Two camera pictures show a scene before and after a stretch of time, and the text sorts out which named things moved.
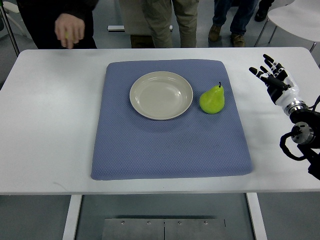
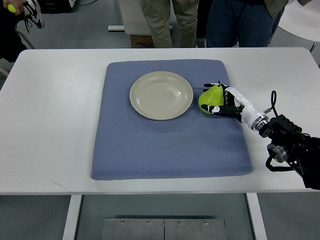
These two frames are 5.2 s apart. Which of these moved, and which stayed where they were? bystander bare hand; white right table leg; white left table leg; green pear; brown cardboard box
Moved: bystander bare hand
Stayed: white right table leg; white left table leg; brown cardboard box; green pear
